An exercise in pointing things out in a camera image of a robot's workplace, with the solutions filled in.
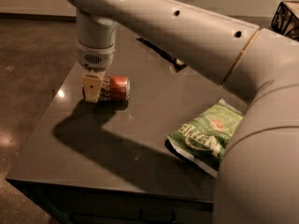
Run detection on black wire basket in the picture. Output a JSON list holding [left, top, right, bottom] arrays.
[[271, 1, 299, 41]]

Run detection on red coke can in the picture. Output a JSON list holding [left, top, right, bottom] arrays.
[[98, 76, 130, 102]]

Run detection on green chip bag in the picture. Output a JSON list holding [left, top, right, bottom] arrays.
[[167, 99, 243, 177]]

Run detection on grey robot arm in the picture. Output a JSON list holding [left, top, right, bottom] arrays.
[[68, 0, 299, 224]]

